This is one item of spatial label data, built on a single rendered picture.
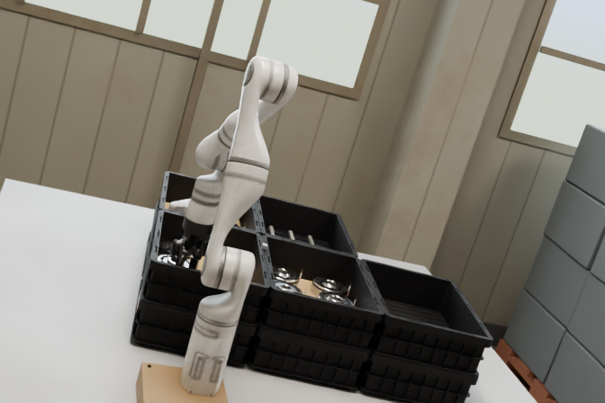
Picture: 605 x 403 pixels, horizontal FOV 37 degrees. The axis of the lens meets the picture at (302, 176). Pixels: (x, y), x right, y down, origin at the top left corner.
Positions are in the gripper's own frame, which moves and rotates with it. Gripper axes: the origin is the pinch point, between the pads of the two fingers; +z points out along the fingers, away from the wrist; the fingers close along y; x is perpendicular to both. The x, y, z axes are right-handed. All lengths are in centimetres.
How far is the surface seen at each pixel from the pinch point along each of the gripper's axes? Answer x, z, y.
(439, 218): 14, 24, 222
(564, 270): -47, 26, 237
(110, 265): 35.5, 19.1, 15.0
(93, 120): 152, 22, 124
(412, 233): 21, 34, 214
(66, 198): 82, 21, 41
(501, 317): -18, 79, 285
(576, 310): -61, 36, 221
